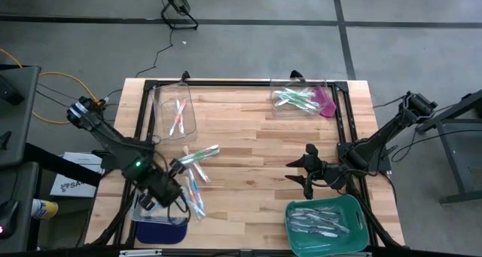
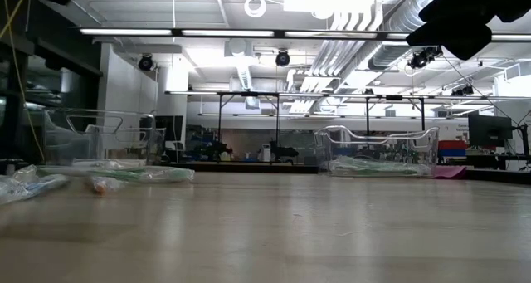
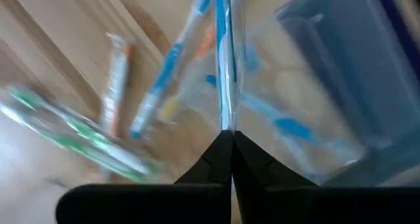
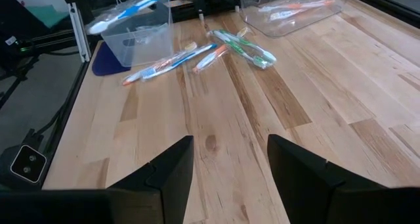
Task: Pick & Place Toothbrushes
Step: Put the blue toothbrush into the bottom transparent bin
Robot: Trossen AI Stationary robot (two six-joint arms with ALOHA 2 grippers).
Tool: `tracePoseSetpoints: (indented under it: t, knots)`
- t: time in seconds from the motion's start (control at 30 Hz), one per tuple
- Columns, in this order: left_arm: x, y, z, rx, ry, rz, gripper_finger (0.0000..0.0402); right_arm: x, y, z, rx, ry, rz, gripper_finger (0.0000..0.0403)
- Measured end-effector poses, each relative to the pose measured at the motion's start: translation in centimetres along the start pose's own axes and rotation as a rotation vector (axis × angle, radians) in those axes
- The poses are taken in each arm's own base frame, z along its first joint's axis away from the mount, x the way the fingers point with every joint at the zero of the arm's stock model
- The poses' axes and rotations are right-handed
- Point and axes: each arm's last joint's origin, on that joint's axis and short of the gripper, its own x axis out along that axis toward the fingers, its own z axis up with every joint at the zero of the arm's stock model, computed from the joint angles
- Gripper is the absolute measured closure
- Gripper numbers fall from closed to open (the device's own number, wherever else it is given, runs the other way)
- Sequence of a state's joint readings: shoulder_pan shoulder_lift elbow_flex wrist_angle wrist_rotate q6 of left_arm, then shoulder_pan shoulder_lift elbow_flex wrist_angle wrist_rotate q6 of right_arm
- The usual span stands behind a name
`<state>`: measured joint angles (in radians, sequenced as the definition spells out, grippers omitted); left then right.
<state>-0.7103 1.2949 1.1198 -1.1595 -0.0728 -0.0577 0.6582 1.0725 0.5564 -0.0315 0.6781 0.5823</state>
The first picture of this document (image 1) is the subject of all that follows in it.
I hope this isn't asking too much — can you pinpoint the black handheld device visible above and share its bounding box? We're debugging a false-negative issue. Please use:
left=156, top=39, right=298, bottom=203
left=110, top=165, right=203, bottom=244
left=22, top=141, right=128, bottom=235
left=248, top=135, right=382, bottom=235
left=0, top=75, right=25, bottom=106

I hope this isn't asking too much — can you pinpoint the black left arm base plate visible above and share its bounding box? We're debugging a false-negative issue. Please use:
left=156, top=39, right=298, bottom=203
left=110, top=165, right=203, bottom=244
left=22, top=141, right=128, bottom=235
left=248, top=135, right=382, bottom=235
left=99, top=143, right=156, bottom=172

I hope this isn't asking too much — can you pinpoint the square clear plastic bin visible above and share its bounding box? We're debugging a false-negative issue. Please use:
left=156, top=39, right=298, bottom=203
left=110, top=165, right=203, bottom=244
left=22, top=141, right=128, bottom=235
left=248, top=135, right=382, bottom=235
left=269, top=75, right=329, bottom=118

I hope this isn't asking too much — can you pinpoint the yellow extension cable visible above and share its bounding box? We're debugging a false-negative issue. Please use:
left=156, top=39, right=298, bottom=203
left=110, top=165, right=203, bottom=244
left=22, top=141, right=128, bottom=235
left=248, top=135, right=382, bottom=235
left=0, top=47, right=102, bottom=125

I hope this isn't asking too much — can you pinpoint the black metal stand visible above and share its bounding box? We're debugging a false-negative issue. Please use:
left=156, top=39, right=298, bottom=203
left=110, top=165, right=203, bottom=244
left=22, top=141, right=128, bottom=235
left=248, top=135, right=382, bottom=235
left=415, top=89, right=482, bottom=206

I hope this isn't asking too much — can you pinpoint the black floor cable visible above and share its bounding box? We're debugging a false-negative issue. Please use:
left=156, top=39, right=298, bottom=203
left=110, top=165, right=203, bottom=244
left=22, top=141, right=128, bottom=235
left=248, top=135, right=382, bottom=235
left=134, top=27, right=175, bottom=78

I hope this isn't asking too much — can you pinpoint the black floor fan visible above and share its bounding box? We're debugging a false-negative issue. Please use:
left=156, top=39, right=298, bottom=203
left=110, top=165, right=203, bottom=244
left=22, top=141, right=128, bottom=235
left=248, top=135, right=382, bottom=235
left=152, top=0, right=200, bottom=31

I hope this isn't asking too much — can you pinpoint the grey desk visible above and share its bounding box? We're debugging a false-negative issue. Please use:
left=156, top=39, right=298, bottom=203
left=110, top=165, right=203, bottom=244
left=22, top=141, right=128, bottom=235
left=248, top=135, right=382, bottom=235
left=0, top=64, right=41, bottom=170

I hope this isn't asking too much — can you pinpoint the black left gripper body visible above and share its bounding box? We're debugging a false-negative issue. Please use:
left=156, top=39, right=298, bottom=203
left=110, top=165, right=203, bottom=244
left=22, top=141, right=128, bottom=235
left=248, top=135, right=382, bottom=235
left=136, top=158, right=188, bottom=213

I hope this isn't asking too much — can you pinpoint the green plastic bin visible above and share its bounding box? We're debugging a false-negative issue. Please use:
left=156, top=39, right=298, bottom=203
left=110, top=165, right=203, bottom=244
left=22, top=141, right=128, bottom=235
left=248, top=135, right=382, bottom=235
left=285, top=194, right=371, bottom=257

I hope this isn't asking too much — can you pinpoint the pile of clear packets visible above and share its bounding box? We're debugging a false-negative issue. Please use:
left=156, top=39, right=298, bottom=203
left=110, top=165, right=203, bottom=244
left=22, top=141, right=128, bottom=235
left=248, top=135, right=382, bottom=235
left=318, top=213, right=350, bottom=234

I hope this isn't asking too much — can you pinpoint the thin black cable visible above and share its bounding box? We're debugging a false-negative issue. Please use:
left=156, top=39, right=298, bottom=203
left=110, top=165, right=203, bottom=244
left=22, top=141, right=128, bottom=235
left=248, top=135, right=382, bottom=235
left=35, top=82, right=76, bottom=109
left=390, top=128, right=482, bottom=164

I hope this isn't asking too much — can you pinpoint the silver metal bracket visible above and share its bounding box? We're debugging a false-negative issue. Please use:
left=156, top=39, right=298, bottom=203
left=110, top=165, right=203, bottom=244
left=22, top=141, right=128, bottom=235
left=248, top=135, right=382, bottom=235
left=118, top=249, right=163, bottom=257

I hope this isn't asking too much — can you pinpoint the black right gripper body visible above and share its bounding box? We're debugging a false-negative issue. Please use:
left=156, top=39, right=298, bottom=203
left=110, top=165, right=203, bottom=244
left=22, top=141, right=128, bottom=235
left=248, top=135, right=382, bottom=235
left=303, top=143, right=346, bottom=200

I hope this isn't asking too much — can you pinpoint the white and yellow can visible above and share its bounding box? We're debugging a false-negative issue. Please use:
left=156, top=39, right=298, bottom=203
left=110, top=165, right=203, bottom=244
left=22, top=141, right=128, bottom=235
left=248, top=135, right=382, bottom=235
left=30, top=198, right=59, bottom=221

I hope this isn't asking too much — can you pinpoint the white printed box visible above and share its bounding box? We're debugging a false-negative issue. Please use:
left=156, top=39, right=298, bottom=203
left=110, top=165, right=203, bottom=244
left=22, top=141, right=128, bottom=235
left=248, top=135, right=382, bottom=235
left=49, top=152, right=105, bottom=198

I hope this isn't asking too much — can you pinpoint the black diagonal strut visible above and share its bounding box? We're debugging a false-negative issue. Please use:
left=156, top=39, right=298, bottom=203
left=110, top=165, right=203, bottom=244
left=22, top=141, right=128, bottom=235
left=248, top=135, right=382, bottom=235
left=23, top=142, right=103, bottom=188

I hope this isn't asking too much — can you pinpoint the green toothbrush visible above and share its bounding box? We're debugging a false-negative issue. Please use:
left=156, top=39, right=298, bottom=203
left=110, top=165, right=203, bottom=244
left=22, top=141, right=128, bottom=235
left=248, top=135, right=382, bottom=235
left=180, top=144, right=220, bottom=158
left=176, top=148, right=221, bottom=164
left=284, top=87, right=321, bottom=109
left=274, top=98, right=302, bottom=108
left=285, top=94, right=319, bottom=111
left=273, top=92, right=316, bottom=99

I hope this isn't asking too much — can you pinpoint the clear bin with handle slots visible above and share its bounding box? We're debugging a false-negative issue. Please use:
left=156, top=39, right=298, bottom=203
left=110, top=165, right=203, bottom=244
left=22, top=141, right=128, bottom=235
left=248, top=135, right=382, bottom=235
left=130, top=182, right=189, bottom=226

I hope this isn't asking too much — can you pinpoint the blue toothbrush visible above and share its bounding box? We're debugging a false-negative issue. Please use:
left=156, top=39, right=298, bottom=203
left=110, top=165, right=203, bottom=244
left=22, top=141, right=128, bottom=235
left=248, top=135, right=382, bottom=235
left=190, top=176, right=206, bottom=215
left=187, top=176, right=206, bottom=219

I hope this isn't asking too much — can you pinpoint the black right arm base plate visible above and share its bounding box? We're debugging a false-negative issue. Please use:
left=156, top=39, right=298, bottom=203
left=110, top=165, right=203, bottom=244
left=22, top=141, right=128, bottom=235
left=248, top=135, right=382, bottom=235
left=337, top=141, right=393, bottom=174

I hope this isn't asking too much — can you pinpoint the black computer mouse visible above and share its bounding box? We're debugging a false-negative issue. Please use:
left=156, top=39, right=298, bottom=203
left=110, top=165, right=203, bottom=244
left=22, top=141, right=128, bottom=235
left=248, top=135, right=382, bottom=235
left=0, top=199, right=19, bottom=240

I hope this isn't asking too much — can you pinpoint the magenta mat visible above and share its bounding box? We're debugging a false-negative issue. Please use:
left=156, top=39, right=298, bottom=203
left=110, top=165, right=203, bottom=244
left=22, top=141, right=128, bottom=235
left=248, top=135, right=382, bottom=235
left=310, top=84, right=337, bottom=119

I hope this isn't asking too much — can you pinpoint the long clear plastic bin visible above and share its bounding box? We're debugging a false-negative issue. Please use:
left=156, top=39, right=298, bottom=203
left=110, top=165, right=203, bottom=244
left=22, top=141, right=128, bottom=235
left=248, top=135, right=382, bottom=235
left=150, top=81, right=200, bottom=143

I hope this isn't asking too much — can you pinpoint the dark blue mat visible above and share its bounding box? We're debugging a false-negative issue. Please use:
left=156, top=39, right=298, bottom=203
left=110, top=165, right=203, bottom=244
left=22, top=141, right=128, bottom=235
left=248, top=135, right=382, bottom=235
left=135, top=219, right=189, bottom=246

